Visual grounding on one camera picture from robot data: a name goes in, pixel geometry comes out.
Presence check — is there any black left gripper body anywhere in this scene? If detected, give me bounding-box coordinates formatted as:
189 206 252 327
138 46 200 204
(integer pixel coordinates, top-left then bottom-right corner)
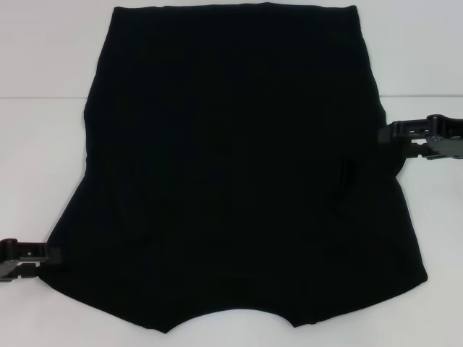
0 236 20 283

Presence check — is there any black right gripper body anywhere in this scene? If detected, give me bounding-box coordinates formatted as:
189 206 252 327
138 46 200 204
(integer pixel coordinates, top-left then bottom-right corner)
425 113 463 160

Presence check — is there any black shirt with white print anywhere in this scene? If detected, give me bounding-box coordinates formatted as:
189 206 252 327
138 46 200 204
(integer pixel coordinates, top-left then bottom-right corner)
38 2 430 332

